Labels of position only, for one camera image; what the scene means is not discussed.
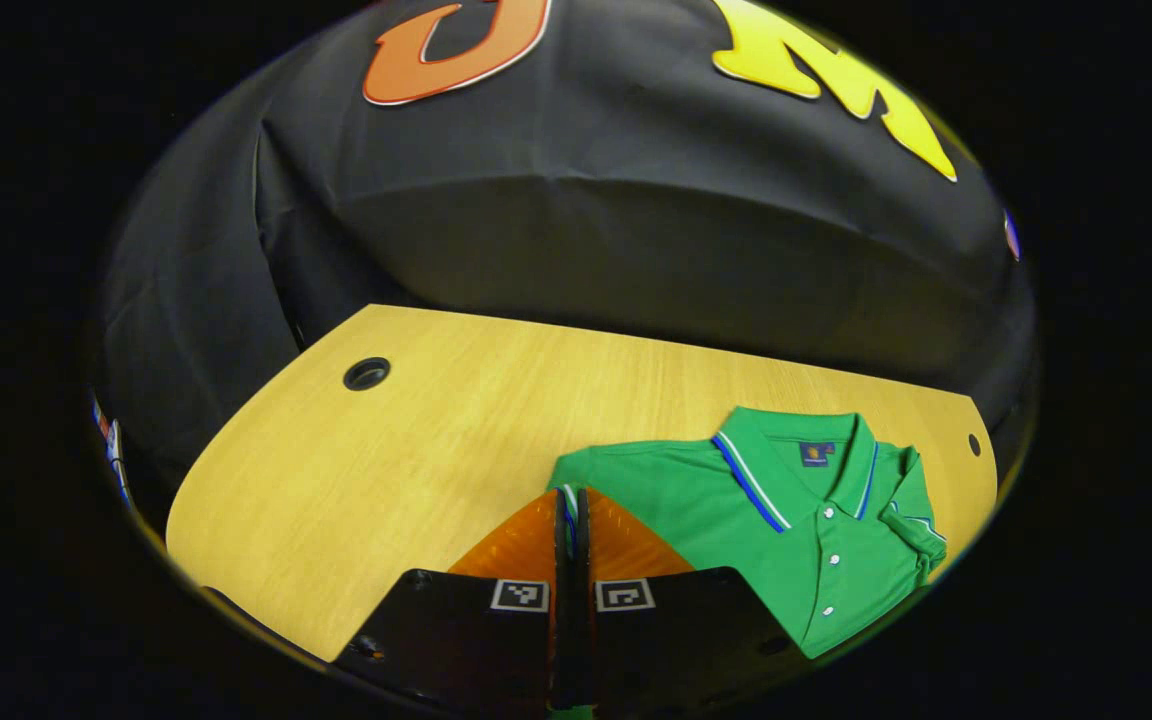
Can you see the black backdrop cloth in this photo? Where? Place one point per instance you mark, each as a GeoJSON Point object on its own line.
{"type": "Point", "coordinates": [586, 240]}

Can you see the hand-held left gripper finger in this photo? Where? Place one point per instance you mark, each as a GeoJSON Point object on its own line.
{"type": "Point", "coordinates": [561, 560]}
{"type": "Point", "coordinates": [583, 560]}

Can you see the blue and white object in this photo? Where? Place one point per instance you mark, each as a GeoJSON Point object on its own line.
{"type": "Point", "coordinates": [111, 445]}

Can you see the green T-shirt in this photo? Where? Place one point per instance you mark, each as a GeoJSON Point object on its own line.
{"type": "Point", "coordinates": [696, 500]}

